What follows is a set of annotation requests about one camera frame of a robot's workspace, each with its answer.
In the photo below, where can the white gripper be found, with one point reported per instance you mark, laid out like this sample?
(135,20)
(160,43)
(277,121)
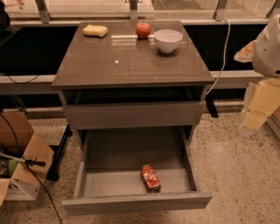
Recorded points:
(268,55)

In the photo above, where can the red coke can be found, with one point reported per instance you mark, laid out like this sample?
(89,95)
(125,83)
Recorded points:
(150,179)

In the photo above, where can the grey drawer cabinet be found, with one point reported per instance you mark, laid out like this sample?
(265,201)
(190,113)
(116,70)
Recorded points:
(120,81)

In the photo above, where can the open grey middle drawer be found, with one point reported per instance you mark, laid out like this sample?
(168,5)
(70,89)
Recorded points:
(109,178)

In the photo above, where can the white bowl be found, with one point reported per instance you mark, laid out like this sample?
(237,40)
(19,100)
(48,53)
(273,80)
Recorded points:
(167,40)

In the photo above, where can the red apple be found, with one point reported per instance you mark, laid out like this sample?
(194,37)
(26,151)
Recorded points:
(143,30)

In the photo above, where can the yellow sponge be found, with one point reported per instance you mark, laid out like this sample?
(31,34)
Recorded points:
(95,31)

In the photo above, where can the black table leg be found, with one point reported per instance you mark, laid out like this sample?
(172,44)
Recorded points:
(53,173)

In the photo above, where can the brown cardboard box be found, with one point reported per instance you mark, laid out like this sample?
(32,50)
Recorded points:
(25,158)

